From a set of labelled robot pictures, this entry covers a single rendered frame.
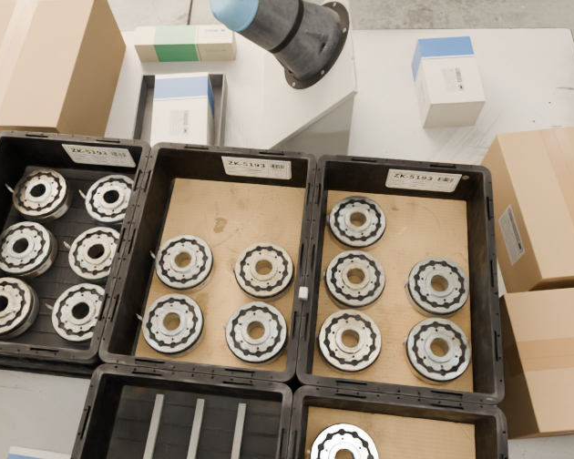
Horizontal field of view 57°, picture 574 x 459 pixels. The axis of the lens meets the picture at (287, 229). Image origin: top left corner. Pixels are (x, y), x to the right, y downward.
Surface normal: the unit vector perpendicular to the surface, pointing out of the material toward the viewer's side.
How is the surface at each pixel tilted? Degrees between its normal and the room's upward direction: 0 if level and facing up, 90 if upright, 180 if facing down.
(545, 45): 0
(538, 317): 0
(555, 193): 0
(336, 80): 47
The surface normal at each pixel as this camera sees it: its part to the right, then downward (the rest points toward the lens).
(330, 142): 0.02, 0.90
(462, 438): -0.04, -0.43
